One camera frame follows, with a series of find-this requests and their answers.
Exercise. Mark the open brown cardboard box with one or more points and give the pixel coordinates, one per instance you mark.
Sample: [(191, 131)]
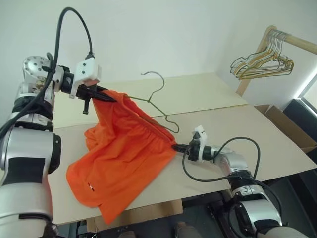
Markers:
[(284, 126)]

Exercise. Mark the orange shorts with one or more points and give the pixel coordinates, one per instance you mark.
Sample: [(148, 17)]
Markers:
[(123, 168)]

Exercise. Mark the bunch of gold hangers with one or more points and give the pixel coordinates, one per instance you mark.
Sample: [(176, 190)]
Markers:
[(287, 73)]

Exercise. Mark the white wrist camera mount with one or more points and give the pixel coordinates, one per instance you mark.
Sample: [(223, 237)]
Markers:
[(201, 132), (85, 69)]

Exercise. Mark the black rectangular object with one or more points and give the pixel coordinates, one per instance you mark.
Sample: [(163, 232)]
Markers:
[(302, 111)]

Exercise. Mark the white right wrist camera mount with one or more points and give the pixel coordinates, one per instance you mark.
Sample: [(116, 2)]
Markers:
[(201, 132)]

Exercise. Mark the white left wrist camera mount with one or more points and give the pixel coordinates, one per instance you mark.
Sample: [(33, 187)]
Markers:
[(85, 69)]

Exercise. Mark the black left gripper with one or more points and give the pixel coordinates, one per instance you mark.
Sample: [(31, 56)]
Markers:
[(85, 93)]

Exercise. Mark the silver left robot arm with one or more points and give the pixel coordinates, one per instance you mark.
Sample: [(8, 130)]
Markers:
[(24, 161)]

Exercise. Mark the wooden clothes rack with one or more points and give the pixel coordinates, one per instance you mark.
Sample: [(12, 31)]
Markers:
[(297, 41)]

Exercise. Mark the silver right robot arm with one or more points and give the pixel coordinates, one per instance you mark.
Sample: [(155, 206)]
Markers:
[(235, 161)]

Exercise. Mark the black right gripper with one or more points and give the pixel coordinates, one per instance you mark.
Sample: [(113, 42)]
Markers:
[(193, 151)]

